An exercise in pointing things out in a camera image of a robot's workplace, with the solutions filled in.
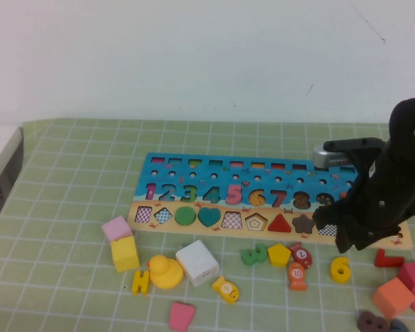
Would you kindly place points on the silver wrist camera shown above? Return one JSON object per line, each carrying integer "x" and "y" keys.
{"x": 326, "y": 157}

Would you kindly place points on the orange cube block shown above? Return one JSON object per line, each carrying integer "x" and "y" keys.
{"x": 392, "y": 297}

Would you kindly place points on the teal heart piece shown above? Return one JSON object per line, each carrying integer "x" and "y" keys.
{"x": 209, "y": 216}

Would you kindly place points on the yellow pentagon piece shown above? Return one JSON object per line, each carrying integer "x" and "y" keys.
{"x": 278, "y": 255}

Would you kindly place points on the pink number five piece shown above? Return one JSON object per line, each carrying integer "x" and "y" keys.
{"x": 230, "y": 188}

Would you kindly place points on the red wooden fish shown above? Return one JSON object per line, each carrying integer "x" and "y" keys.
{"x": 301, "y": 254}

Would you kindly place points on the blue number shape puzzle board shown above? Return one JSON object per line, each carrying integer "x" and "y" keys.
{"x": 221, "y": 183}

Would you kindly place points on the pink trapezoid piece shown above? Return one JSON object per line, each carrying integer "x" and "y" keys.
{"x": 181, "y": 316}

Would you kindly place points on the yellow rubber duck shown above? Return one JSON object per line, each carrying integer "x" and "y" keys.
{"x": 166, "y": 276}

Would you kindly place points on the yellow letter H piece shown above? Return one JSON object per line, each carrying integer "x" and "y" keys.
{"x": 136, "y": 281}

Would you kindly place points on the yellow wooden fish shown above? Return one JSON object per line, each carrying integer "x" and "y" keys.
{"x": 224, "y": 288}

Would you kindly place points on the blue-grey number piece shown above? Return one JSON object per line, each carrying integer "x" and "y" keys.
{"x": 397, "y": 326}

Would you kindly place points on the green checked tablecloth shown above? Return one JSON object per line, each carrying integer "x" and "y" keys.
{"x": 72, "y": 173}

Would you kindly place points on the yellow cube block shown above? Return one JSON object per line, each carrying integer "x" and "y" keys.
{"x": 124, "y": 254}

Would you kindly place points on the pink cube block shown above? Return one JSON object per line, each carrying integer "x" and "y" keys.
{"x": 115, "y": 226}

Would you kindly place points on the green circle piece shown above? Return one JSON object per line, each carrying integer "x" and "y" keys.
{"x": 185, "y": 216}

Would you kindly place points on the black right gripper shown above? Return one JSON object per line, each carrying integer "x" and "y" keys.
{"x": 397, "y": 166}

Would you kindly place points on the white side table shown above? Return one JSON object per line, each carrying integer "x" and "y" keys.
{"x": 0, "y": 148}

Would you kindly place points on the red angle sign piece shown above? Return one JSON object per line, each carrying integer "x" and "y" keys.
{"x": 381, "y": 260}

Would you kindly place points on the yellow number six piece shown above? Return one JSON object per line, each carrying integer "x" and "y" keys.
{"x": 338, "y": 263}

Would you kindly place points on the green number three piece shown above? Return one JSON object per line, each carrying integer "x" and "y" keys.
{"x": 249, "y": 257}

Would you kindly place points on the brown number eight piece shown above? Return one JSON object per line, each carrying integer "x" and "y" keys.
{"x": 363, "y": 321}

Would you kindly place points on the white charger block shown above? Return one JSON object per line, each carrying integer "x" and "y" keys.
{"x": 195, "y": 259}

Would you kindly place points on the brown star piece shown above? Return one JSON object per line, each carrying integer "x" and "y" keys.
{"x": 302, "y": 224}

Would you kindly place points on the orange wooden fish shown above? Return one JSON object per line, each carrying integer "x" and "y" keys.
{"x": 296, "y": 275}

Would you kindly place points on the red triangle piece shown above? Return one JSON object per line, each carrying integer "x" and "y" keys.
{"x": 279, "y": 224}

